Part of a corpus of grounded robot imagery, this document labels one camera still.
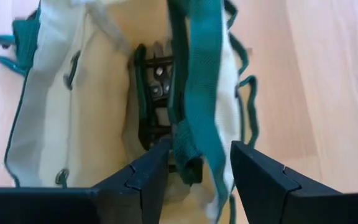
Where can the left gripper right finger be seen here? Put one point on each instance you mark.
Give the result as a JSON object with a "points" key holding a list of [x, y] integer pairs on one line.
{"points": [[259, 180]]}

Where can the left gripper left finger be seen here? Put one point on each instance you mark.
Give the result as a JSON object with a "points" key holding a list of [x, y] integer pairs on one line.
{"points": [[141, 186]]}

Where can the beige green gardening bag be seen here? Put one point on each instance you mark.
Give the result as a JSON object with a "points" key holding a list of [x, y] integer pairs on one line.
{"points": [[98, 93]]}

